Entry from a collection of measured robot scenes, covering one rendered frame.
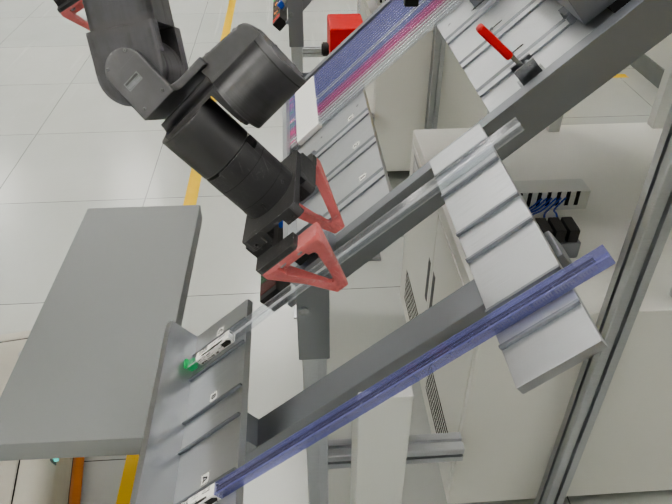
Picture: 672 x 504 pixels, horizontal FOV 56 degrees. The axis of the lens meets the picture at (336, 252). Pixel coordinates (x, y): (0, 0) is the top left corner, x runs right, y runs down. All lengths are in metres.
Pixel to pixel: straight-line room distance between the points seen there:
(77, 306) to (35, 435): 0.27
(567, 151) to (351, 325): 0.80
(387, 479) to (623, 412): 0.68
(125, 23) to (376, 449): 0.52
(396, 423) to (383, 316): 1.25
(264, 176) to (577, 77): 0.47
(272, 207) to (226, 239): 1.74
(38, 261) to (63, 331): 1.26
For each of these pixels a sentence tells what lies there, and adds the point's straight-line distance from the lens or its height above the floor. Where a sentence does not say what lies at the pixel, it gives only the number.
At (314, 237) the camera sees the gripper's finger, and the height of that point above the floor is 1.03.
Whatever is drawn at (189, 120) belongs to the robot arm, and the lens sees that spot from 0.54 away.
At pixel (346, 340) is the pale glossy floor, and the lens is 1.89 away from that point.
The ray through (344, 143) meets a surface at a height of 0.81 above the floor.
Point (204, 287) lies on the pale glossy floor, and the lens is 2.11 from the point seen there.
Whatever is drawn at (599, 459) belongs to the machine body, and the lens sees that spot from 1.50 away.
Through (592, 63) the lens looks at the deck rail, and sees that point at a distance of 0.88.
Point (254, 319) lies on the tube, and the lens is 0.78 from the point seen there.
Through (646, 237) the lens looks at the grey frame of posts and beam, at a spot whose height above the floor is 0.81.
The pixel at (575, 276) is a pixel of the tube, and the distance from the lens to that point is 0.51.
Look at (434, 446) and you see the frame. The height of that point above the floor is 0.32.
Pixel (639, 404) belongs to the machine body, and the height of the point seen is 0.37.
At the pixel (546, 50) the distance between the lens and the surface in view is 0.94.
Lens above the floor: 1.34
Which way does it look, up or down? 37 degrees down
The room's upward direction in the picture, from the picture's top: straight up
